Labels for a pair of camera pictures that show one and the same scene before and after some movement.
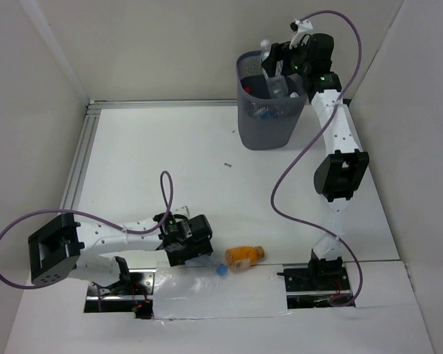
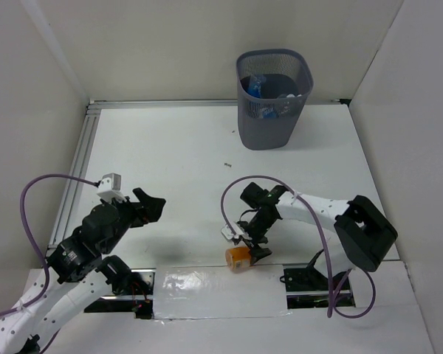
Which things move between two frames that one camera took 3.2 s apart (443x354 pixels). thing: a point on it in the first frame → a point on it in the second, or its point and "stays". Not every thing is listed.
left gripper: (187, 256) → (134, 211)
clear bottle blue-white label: (277, 86) → (290, 105)
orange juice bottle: (241, 257) stays
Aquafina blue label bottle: (269, 113) stays
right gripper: (279, 51) → (251, 240)
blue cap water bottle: (210, 265) → (255, 83)
